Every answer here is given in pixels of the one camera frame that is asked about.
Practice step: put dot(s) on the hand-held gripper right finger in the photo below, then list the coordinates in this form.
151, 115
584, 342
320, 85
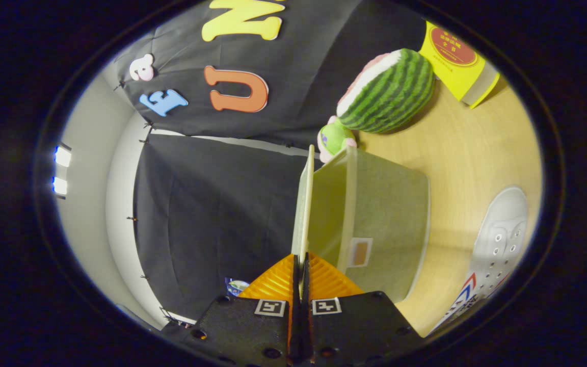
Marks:
308, 331

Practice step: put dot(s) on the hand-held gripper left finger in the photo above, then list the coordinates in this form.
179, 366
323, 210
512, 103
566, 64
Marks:
294, 331

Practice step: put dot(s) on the green fabric storage box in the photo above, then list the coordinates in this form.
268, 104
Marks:
385, 204

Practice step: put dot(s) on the white canvas shoe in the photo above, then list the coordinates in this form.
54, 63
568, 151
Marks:
497, 239

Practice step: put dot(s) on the pink and green plush toy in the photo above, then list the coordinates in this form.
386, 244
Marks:
334, 138

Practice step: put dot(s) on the watermelon slice plush toy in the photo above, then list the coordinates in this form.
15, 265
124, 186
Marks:
390, 97

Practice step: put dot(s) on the yellow book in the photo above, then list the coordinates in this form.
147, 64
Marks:
451, 66

